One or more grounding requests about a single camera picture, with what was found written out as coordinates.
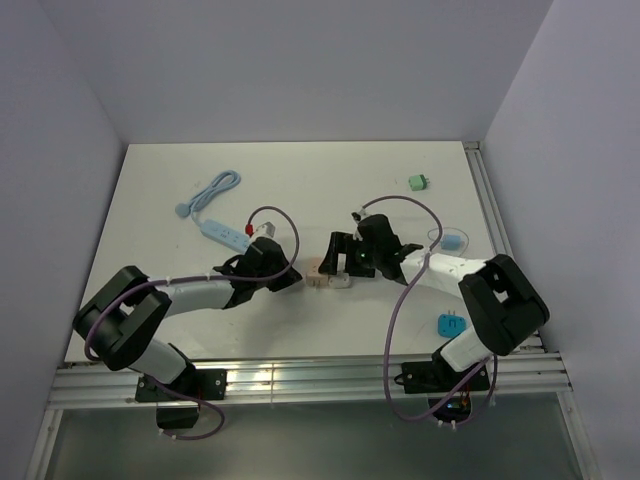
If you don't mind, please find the pink cube socket adapter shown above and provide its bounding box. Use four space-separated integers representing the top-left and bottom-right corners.
305 257 329 288

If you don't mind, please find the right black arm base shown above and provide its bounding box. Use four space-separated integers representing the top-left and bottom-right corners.
393 361 497 427

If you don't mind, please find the light blue power strip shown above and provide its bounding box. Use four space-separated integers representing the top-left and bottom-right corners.
199 219 250 254

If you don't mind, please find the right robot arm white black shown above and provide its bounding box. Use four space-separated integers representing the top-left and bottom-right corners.
318 214 550 390

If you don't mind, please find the aluminium right rail frame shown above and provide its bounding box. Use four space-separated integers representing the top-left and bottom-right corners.
462 140 544 351

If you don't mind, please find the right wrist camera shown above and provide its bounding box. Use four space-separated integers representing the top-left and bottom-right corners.
351 208 368 240

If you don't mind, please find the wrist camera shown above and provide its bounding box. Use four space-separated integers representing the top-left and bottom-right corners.
351 208 368 240
245 222 276 241

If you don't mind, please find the aluminium rail frame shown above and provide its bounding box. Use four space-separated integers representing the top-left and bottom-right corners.
45 348 601 479
462 140 544 351

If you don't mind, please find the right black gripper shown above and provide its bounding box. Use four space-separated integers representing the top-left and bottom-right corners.
319 231 382 278

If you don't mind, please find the blue plug adapter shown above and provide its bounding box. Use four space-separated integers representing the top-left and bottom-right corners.
436 310 469 339

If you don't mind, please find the light blue charger with cable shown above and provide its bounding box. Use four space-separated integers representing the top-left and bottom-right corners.
439 227 470 253

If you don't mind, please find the green plug adapter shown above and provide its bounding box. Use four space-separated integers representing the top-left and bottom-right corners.
408 174 430 191

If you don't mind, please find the aluminium front rail frame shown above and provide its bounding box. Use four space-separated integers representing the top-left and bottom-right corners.
45 348 601 479

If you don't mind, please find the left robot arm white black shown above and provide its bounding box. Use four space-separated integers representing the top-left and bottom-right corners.
73 236 302 399

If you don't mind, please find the white plug adapter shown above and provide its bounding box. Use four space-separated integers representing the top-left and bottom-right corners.
328 272 351 290

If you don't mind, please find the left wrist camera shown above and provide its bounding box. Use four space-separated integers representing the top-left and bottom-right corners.
245 222 276 241

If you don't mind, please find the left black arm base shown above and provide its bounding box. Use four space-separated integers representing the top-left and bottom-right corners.
134 367 227 440

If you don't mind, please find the light blue power cord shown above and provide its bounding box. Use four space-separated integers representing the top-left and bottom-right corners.
174 170 242 226

